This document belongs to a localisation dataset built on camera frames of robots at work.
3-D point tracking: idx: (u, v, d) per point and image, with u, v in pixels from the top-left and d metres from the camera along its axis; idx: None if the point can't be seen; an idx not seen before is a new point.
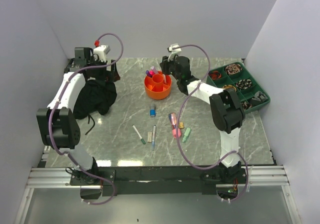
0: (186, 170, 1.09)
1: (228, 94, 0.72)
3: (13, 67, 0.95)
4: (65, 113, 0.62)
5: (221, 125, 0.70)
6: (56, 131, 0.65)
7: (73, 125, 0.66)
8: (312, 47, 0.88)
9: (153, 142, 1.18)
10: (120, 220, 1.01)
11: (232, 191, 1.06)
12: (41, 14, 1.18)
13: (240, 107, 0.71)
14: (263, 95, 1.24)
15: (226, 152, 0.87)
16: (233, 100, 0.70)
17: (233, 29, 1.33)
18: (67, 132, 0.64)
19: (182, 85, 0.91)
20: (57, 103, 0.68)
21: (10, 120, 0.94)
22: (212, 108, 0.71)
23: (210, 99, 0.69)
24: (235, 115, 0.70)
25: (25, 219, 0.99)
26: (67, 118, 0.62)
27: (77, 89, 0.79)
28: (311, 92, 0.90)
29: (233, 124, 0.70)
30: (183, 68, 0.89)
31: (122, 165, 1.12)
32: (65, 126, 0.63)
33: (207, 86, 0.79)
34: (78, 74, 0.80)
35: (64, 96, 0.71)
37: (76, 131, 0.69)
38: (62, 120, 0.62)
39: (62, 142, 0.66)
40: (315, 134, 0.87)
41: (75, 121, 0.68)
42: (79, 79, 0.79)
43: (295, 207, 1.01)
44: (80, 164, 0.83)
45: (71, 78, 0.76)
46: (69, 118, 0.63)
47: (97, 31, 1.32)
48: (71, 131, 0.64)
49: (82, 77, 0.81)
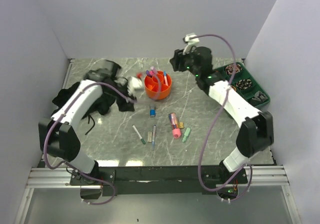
0: (186, 170, 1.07)
1: (262, 118, 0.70)
3: (12, 67, 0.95)
4: (65, 129, 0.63)
5: (247, 150, 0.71)
6: (53, 144, 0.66)
7: (72, 141, 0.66)
8: (312, 47, 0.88)
9: (153, 143, 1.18)
10: (120, 220, 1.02)
11: (232, 191, 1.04)
12: (41, 14, 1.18)
13: (270, 135, 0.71)
14: (263, 95, 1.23)
15: (236, 164, 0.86)
16: (267, 127, 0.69)
17: (233, 29, 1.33)
18: (63, 147, 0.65)
19: (203, 82, 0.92)
20: (62, 116, 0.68)
21: (10, 120, 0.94)
22: (242, 133, 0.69)
23: (244, 125, 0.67)
24: (263, 142, 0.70)
25: (25, 219, 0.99)
26: (66, 134, 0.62)
27: (90, 100, 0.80)
28: (311, 92, 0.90)
29: (258, 150, 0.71)
30: (204, 60, 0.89)
31: (129, 165, 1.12)
32: (63, 141, 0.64)
33: (238, 102, 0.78)
34: (95, 85, 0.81)
35: (71, 109, 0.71)
37: (74, 147, 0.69)
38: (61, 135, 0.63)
39: (58, 155, 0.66)
40: (315, 134, 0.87)
41: (75, 136, 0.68)
42: (94, 90, 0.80)
43: (295, 207, 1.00)
44: (80, 168, 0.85)
45: (86, 89, 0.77)
46: (68, 135, 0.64)
47: (97, 32, 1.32)
48: (67, 147, 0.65)
49: (98, 89, 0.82)
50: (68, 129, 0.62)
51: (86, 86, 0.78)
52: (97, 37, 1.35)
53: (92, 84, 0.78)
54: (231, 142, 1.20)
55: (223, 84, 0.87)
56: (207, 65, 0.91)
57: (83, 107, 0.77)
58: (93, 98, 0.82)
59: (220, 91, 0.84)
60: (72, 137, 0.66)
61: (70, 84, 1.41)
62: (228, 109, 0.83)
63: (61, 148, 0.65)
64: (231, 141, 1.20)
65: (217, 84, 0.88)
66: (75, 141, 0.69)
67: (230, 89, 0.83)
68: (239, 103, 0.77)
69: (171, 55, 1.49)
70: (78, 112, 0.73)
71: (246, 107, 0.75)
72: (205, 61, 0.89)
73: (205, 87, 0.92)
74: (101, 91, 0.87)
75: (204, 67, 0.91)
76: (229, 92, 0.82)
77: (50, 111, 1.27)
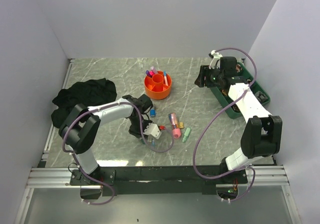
0: (186, 170, 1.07)
1: (271, 122, 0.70)
3: (12, 67, 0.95)
4: (93, 121, 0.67)
5: (249, 150, 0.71)
6: (73, 131, 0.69)
7: (91, 135, 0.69)
8: (313, 47, 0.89)
9: (153, 143, 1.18)
10: (120, 220, 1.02)
11: (232, 191, 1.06)
12: (41, 14, 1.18)
13: (276, 141, 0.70)
14: (263, 96, 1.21)
15: (238, 165, 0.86)
16: (273, 132, 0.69)
17: (234, 29, 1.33)
18: (81, 136, 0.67)
19: (226, 80, 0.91)
20: (96, 110, 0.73)
21: (10, 120, 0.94)
22: (248, 131, 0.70)
23: (250, 122, 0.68)
24: (267, 146, 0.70)
25: (25, 219, 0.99)
26: (91, 125, 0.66)
27: (120, 114, 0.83)
28: (311, 92, 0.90)
29: (260, 153, 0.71)
30: (227, 61, 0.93)
31: (138, 164, 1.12)
32: (84, 131, 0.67)
33: (252, 101, 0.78)
34: (130, 106, 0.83)
35: (106, 110, 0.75)
37: (90, 142, 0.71)
38: (87, 123, 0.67)
39: (70, 142, 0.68)
40: (315, 134, 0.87)
41: (94, 135, 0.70)
42: (127, 108, 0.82)
43: (295, 207, 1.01)
44: (81, 166, 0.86)
45: (123, 102, 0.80)
46: (92, 127, 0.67)
47: (97, 31, 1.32)
48: (85, 138, 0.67)
49: (130, 109, 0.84)
50: (95, 121, 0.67)
51: (125, 101, 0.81)
52: (97, 37, 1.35)
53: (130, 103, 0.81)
54: (231, 142, 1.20)
55: (243, 85, 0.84)
56: (230, 68, 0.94)
57: (114, 116, 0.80)
58: (122, 115, 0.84)
59: (238, 91, 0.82)
60: (93, 133, 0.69)
61: (70, 84, 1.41)
62: (239, 106, 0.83)
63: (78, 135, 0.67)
64: (231, 140, 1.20)
65: (236, 84, 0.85)
66: (92, 141, 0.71)
67: (248, 91, 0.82)
68: (253, 103, 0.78)
69: (171, 55, 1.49)
70: (107, 116, 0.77)
71: (258, 108, 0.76)
72: (228, 64, 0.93)
73: (227, 86, 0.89)
74: (127, 114, 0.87)
75: (227, 69, 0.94)
76: (247, 92, 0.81)
77: (50, 111, 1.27)
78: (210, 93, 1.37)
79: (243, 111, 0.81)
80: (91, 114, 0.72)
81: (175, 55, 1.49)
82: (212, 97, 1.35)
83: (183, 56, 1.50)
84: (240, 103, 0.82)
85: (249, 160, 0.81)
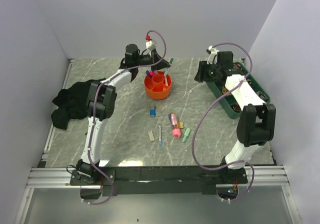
0: (186, 170, 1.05)
1: (265, 109, 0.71)
3: (12, 67, 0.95)
4: (110, 89, 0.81)
5: (243, 136, 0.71)
6: (98, 103, 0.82)
7: (112, 101, 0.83)
8: (313, 47, 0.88)
9: (160, 142, 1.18)
10: (120, 220, 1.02)
11: (232, 191, 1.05)
12: (41, 15, 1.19)
13: (270, 128, 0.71)
14: (263, 95, 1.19)
15: (235, 159, 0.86)
16: (267, 119, 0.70)
17: (233, 30, 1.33)
18: (106, 103, 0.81)
19: (223, 73, 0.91)
20: (108, 82, 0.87)
21: (10, 120, 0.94)
22: (243, 120, 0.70)
23: (244, 109, 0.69)
24: (261, 133, 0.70)
25: (25, 219, 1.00)
26: (110, 94, 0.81)
27: (123, 82, 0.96)
28: (311, 92, 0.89)
29: (254, 140, 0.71)
30: (223, 55, 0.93)
31: (137, 164, 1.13)
32: (107, 99, 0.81)
33: (247, 91, 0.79)
34: (128, 71, 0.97)
35: (114, 79, 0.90)
37: (111, 108, 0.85)
38: (106, 92, 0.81)
39: (98, 111, 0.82)
40: (315, 134, 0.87)
41: (113, 104, 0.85)
42: (128, 75, 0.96)
43: (295, 207, 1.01)
44: (93, 149, 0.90)
45: (123, 71, 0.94)
46: (111, 93, 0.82)
47: (97, 31, 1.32)
48: (110, 102, 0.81)
49: (130, 74, 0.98)
50: (112, 90, 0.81)
51: (124, 70, 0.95)
52: (97, 37, 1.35)
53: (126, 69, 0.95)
54: (231, 142, 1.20)
55: (240, 76, 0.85)
56: (227, 61, 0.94)
57: (120, 84, 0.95)
58: (124, 83, 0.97)
59: (235, 82, 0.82)
60: (114, 99, 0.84)
61: (70, 84, 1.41)
62: (236, 97, 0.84)
63: (102, 106, 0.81)
64: (231, 141, 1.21)
65: (233, 75, 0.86)
66: (113, 107, 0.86)
67: (244, 81, 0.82)
68: (248, 92, 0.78)
69: (171, 55, 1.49)
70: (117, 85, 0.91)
71: (253, 97, 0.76)
72: (225, 57, 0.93)
73: (224, 78, 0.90)
74: (130, 80, 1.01)
75: (223, 62, 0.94)
76: (243, 83, 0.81)
77: (50, 111, 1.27)
78: (210, 93, 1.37)
79: (239, 101, 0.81)
80: (104, 86, 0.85)
81: (176, 55, 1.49)
82: (212, 97, 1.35)
83: (183, 56, 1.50)
84: (236, 93, 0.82)
85: (246, 154, 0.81)
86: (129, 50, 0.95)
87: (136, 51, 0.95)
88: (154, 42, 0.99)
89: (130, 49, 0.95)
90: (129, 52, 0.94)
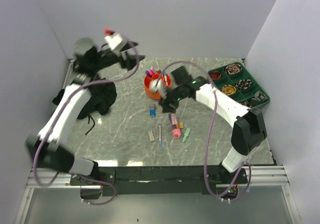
0: (186, 171, 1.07)
1: (251, 114, 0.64)
3: (12, 67, 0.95)
4: (53, 148, 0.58)
5: (242, 148, 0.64)
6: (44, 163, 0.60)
7: (63, 153, 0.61)
8: (313, 47, 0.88)
9: (160, 142, 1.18)
10: (120, 220, 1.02)
11: (232, 191, 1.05)
12: (41, 14, 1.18)
13: (263, 129, 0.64)
14: (263, 95, 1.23)
15: (236, 163, 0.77)
16: (258, 122, 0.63)
17: (233, 30, 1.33)
18: (56, 162, 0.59)
19: (188, 87, 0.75)
20: (49, 133, 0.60)
21: (10, 119, 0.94)
22: (235, 134, 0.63)
23: (235, 125, 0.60)
24: (256, 137, 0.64)
25: (25, 219, 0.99)
26: (54, 153, 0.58)
27: (77, 109, 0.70)
28: (311, 92, 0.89)
29: (253, 146, 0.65)
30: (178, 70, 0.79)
31: (137, 164, 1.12)
32: (53, 159, 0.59)
33: (226, 101, 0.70)
34: (80, 91, 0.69)
35: (58, 125, 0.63)
37: (67, 158, 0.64)
38: (49, 153, 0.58)
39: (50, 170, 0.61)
40: (315, 134, 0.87)
41: (66, 152, 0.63)
42: (81, 96, 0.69)
43: (295, 207, 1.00)
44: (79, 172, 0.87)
45: (71, 97, 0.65)
46: (56, 151, 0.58)
47: (96, 31, 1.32)
48: (59, 159, 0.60)
49: (85, 91, 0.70)
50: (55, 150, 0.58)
51: (72, 94, 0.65)
52: (97, 37, 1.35)
53: (78, 89, 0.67)
54: None
55: (208, 85, 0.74)
56: (185, 75, 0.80)
57: (73, 115, 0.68)
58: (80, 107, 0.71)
59: (207, 94, 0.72)
60: (63, 152, 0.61)
61: None
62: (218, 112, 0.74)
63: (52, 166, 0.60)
64: None
65: (202, 87, 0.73)
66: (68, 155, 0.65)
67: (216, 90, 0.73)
68: (228, 103, 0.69)
69: (171, 55, 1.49)
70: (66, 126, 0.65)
71: (236, 106, 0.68)
72: (181, 72, 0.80)
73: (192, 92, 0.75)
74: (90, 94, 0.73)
75: (182, 77, 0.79)
76: (216, 92, 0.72)
77: (50, 111, 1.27)
78: None
79: (224, 115, 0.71)
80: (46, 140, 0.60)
81: (176, 55, 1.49)
82: None
83: (183, 56, 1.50)
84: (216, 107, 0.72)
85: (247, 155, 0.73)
86: (80, 49, 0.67)
87: (90, 50, 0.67)
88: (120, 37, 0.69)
89: (81, 47, 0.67)
90: (81, 51, 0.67)
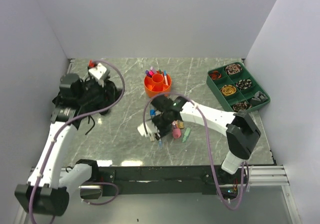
0: (186, 171, 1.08)
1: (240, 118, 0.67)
3: (12, 67, 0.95)
4: (47, 194, 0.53)
5: (243, 153, 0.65)
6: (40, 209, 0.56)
7: (57, 193, 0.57)
8: (314, 47, 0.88)
9: (160, 142, 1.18)
10: (120, 220, 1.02)
11: (232, 191, 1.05)
12: (41, 14, 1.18)
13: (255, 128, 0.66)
14: (263, 96, 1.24)
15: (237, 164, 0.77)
16: (248, 122, 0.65)
17: (233, 30, 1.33)
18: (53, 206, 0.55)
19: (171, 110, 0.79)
20: (39, 179, 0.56)
21: (10, 120, 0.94)
22: (232, 139, 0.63)
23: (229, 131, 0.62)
24: (252, 137, 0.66)
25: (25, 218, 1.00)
26: (50, 199, 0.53)
27: (66, 145, 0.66)
28: (311, 92, 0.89)
29: (252, 147, 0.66)
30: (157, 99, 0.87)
31: (137, 164, 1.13)
32: (48, 204, 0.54)
33: (211, 113, 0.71)
34: (66, 127, 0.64)
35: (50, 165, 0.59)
37: (63, 197, 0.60)
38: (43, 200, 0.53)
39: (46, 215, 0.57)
40: (315, 134, 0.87)
41: (61, 191, 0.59)
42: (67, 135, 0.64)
43: (295, 207, 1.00)
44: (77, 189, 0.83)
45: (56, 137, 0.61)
46: (51, 195, 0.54)
47: (96, 31, 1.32)
48: (56, 203, 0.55)
49: (71, 128, 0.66)
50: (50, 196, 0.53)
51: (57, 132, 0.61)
52: (97, 37, 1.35)
53: (62, 127, 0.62)
54: None
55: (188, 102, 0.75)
56: (164, 101, 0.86)
57: (63, 151, 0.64)
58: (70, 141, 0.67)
59: (191, 112, 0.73)
60: (58, 192, 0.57)
61: None
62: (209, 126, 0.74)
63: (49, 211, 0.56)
64: None
65: (184, 107, 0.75)
66: (64, 193, 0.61)
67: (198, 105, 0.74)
68: (213, 114, 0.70)
69: (171, 55, 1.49)
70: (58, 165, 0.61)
71: (222, 114, 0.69)
72: (160, 99, 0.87)
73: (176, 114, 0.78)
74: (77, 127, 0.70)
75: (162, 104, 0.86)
76: (199, 107, 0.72)
77: (50, 111, 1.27)
78: (211, 93, 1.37)
79: (215, 127, 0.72)
80: (38, 187, 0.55)
81: (176, 55, 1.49)
82: (212, 97, 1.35)
83: (183, 56, 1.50)
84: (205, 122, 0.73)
85: None
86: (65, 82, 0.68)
87: (76, 81, 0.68)
88: (101, 68, 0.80)
89: (67, 81, 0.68)
90: (66, 84, 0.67)
